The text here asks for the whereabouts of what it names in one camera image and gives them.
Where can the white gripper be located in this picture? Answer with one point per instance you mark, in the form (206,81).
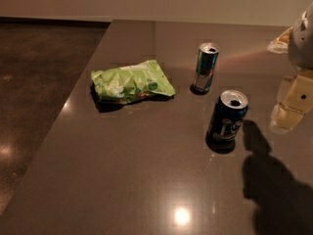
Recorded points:
(302,43)

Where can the blue pepsi can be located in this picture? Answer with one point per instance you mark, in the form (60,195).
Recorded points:
(228,115)

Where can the silver blue energy drink can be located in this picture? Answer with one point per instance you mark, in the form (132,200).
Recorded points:
(206,62)

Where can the green rice chip bag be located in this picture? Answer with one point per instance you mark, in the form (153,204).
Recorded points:
(126,85)

